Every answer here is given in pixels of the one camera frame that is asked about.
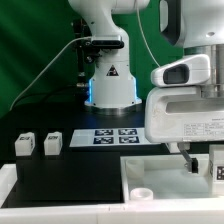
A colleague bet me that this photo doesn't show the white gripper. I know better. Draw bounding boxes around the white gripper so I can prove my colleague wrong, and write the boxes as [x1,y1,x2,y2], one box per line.
[144,87,224,173]

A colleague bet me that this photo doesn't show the white square table top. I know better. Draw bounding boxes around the white square table top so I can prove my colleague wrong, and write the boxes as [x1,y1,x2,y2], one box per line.
[121,154,224,202]

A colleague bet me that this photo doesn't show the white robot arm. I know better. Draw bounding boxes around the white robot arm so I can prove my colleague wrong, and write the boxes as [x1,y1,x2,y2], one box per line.
[68,0,224,173]

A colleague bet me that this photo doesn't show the white sheet with markers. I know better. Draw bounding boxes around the white sheet with markers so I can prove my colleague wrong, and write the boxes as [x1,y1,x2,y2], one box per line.
[70,127,150,147]

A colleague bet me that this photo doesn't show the black stand behind robot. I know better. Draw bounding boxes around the black stand behind robot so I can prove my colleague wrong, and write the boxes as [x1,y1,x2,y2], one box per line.
[71,19,98,100]

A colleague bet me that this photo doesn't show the white left fence block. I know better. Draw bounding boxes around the white left fence block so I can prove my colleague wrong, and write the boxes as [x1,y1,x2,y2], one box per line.
[0,164,17,208]

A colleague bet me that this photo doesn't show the white front rail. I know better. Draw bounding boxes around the white front rail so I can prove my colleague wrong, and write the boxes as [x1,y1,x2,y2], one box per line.
[0,199,224,224]

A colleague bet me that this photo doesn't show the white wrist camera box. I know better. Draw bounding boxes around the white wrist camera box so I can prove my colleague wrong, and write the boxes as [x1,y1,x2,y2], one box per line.
[151,54,211,88]

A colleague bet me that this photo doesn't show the black camera on base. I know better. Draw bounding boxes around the black camera on base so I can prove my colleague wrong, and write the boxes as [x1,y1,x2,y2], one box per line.
[91,35,124,49]

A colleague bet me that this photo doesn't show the white cable right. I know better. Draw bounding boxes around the white cable right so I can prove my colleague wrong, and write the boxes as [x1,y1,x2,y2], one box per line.
[136,0,161,68]

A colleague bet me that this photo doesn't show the white cable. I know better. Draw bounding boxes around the white cable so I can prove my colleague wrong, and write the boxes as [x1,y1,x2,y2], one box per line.
[9,36,93,112]
[136,0,161,68]

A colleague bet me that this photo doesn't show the white cable left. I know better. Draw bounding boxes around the white cable left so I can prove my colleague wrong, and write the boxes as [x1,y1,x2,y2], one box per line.
[9,36,93,112]

